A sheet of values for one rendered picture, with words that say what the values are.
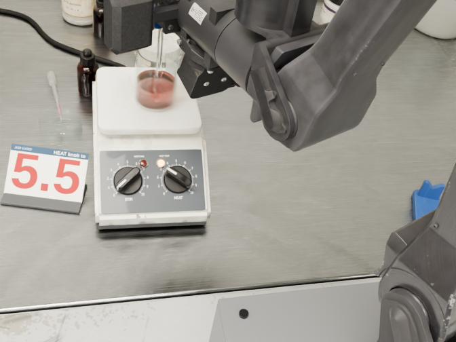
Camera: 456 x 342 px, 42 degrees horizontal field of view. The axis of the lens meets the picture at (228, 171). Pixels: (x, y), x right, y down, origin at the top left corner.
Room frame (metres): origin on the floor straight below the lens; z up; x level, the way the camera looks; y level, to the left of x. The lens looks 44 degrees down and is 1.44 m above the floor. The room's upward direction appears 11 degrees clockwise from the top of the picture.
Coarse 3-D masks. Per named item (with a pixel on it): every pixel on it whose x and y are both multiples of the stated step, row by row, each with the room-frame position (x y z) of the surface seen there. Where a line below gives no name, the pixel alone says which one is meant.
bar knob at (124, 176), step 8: (128, 168) 0.47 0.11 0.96; (136, 168) 0.46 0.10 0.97; (120, 176) 0.46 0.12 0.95; (128, 176) 0.45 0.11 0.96; (136, 176) 0.46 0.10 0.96; (120, 184) 0.44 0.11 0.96; (128, 184) 0.45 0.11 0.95; (136, 184) 0.45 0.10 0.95; (120, 192) 0.44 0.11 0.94; (128, 192) 0.44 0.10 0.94
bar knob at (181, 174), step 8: (168, 168) 0.47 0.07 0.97; (176, 168) 0.48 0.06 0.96; (184, 168) 0.48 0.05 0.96; (168, 176) 0.47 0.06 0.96; (176, 176) 0.46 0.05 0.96; (184, 176) 0.47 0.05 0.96; (168, 184) 0.46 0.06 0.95; (176, 184) 0.47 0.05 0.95; (184, 184) 0.46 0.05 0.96; (176, 192) 0.46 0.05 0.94
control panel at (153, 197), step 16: (112, 160) 0.47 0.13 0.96; (128, 160) 0.48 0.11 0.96; (176, 160) 0.49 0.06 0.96; (192, 160) 0.50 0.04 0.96; (112, 176) 0.46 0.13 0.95; (144, 176) 0.47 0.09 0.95; (160, 176) 0.47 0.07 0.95; (192, 176) 0.48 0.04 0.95; (112, 192) 0.44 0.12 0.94; (144, 192) 0.45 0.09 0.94; (160, 192) 0.46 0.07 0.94; (192, 192) 0.47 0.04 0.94; (112, 208) 0.43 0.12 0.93; (128, 208) 0.43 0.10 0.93; (144, 208) 0.44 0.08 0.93; (160, 208) 0.44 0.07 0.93; (176, 208) 0.44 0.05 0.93; (192, 208) 0.45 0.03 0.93
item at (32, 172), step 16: (16, 160) 0.47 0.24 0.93; (32, 160) 0.48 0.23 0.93; (48, 160) 0.48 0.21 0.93; (64, 160) 0.48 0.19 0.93; (80, 160) 0.49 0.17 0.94; (16, 176) 0.46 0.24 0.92; (32, 176) 0.46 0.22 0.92; (48, 176) 0.47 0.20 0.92; (64, 176) 0.47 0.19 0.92; (80, 176) 0.47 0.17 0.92; (48, 192) 0.45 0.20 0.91; (64, 192) 0.46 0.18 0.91; (80, 192) 0.46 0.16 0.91
